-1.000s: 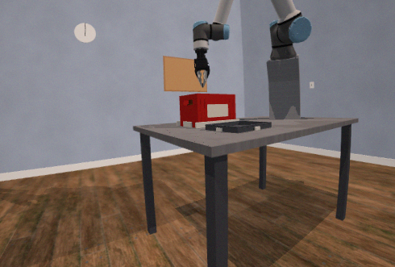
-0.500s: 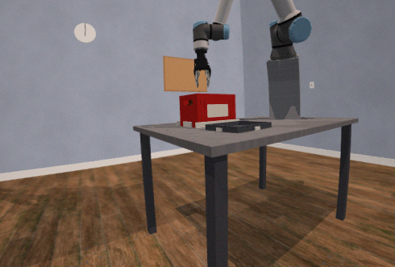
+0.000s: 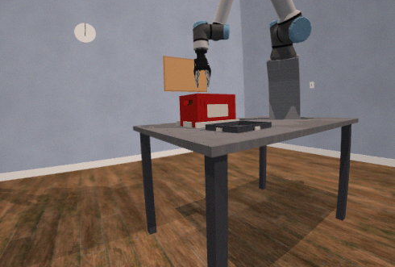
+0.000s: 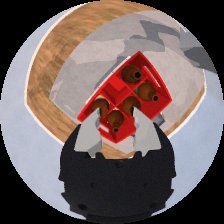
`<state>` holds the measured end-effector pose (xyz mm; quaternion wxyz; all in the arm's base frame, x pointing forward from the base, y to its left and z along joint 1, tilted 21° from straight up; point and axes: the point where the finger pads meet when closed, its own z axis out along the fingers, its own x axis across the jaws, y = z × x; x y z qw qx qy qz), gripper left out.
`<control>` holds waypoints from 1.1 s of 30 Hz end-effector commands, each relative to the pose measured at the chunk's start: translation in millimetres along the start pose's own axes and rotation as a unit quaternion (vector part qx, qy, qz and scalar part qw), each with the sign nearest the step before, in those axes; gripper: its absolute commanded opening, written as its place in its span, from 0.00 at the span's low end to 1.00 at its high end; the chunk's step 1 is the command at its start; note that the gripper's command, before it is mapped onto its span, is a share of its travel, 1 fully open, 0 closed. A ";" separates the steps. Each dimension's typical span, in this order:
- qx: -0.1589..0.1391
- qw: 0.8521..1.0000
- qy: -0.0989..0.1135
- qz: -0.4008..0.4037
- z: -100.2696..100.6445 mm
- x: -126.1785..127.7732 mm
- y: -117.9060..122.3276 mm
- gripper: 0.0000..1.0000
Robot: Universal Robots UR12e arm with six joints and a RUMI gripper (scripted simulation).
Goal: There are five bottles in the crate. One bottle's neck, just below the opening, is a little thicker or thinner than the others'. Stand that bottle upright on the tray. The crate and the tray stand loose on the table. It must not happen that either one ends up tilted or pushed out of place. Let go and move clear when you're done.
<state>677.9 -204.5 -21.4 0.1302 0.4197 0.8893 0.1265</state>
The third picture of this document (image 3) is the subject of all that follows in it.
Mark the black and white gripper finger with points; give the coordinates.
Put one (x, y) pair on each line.
(208, 73)
(196, 78)

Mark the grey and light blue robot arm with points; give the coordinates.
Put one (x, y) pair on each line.
(290, 28)

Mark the red crate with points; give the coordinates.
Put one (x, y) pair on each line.
(207, 107)

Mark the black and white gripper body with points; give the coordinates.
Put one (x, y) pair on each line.
(201, 63)

